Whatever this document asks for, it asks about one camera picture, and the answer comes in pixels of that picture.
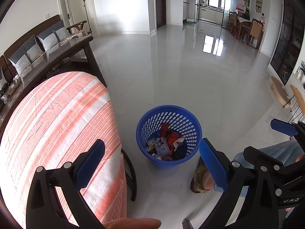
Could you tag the wooden dining chair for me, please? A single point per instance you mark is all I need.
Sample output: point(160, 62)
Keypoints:
point(255, 34)

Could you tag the dark wooden coffee table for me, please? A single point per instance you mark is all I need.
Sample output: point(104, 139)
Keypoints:
point(71, 55)

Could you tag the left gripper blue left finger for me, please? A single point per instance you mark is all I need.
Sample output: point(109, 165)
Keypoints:
point(44, 209)

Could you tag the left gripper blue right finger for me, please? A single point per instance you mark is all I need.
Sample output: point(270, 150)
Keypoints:
point(232, 177)

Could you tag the grey cushion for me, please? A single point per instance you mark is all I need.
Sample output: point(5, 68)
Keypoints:
point(26, 55)
point(53, 35)

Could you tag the dark wooden sofa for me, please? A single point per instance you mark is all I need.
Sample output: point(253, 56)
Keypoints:
point(41, 31)

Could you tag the grey cushion right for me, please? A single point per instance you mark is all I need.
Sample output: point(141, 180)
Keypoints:
point(53, 35)

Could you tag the red plastic bag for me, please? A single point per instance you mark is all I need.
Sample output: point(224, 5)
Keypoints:
point(170, 135)

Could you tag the clear plastic lidded box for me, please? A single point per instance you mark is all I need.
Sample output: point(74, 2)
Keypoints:
point(161, 147)

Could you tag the person's right hand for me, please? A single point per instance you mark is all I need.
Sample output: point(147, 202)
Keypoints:
point(299, 158)

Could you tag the blue plastic trash basket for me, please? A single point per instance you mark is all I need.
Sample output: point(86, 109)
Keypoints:
point(181, 121)

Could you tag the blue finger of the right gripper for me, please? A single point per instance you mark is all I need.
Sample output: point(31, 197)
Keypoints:
point(261, 161)
point(295, 130)

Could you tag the grey cushion middle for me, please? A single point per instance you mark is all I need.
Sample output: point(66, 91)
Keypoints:
point(26, 55)

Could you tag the slippered foot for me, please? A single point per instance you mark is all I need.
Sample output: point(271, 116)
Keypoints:
point(202, 180)

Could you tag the striped orange white tablecloth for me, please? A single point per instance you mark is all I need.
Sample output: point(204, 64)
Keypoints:
point(59, 119)

